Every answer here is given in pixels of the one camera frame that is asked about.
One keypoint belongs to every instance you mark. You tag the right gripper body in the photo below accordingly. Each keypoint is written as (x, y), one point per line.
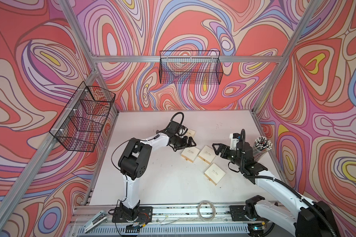
(232, 155)

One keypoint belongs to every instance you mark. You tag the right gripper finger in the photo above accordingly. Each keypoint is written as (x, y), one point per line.
(220, 152)
(218, 147)

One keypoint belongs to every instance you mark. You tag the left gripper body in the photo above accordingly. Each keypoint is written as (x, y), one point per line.
(179, 141)

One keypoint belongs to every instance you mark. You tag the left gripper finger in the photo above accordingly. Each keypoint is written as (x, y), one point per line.
(191, 143)
(177, 147)

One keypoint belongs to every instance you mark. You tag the cream drawer jewelry box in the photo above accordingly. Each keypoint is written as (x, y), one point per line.
(190, 154)

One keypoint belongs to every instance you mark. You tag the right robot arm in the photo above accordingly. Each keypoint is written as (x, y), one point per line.
(297, 214)

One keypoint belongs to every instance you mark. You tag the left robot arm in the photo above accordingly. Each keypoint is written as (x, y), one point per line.
(134, 159)

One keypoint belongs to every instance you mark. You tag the small cream jewelry box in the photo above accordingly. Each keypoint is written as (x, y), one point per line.
(190, 133)

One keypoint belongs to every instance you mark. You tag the cream jewelry box middle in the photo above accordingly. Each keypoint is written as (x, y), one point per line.
(207, 154)

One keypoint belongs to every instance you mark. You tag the cream jewelry box front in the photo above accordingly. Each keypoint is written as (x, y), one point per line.
(214, 173)

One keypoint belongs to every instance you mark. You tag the cup of pencils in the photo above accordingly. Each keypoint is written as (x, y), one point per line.
(261, 146)

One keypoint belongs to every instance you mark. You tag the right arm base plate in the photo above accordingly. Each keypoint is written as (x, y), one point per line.
(238, 213)

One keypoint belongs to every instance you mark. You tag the black wire basket back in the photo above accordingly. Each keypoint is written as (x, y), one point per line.
(193, 67)

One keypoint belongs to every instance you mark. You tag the black wire basket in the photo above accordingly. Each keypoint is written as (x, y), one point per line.
(84, 118)
(193, 67)

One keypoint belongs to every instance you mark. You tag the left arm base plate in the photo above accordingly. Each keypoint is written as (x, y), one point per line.
(144, 215)

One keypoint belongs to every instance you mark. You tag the black wire basket left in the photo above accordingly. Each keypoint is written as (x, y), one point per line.
(84, 118)

